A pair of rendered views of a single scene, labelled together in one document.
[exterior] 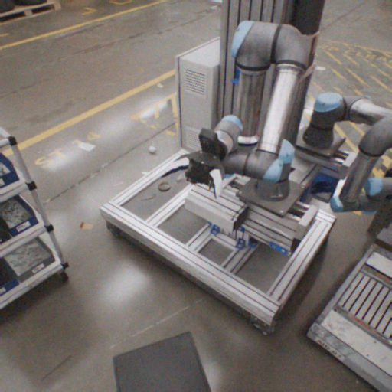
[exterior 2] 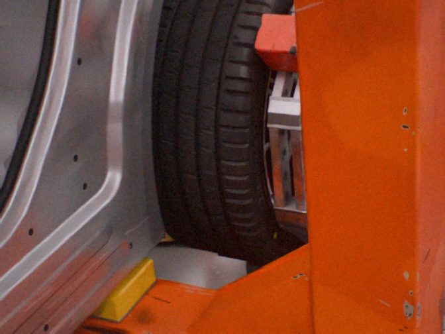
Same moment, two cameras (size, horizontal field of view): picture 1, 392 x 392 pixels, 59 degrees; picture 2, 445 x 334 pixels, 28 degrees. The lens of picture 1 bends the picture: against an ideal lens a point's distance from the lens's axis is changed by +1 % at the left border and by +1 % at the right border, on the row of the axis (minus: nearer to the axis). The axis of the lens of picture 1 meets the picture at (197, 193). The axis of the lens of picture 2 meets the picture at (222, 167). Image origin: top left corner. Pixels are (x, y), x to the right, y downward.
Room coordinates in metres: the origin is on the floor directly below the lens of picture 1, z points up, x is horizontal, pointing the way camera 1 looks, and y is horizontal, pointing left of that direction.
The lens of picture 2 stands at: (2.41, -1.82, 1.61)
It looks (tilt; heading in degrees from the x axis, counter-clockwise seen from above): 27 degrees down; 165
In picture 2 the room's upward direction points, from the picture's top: 6 degrees counter-clockwise
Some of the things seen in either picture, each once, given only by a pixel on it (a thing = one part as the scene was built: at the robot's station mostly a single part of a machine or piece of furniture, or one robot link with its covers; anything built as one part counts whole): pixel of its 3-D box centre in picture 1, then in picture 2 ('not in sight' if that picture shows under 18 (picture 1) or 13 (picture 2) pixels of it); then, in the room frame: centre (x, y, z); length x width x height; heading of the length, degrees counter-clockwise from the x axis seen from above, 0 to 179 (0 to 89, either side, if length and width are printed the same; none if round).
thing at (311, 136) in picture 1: (319, 130); not in sight; (1.50, -0.61, 0.87); 0.15 x 0.15 x 0.10
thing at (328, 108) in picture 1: (327, 109); not in sight; (1.50, -0.62, 0.98); 0.13 x 0.12 x 0.14; 96
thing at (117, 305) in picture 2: not in sight; (105, 283); (1.04, -1.70, 0.71); 0.14 x 0.14 x 0.05; 46
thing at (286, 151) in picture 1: (276, 157); not in sight; (1.10, -0.31, 0.98); 0.13 x 0.12 x 0.14; 67
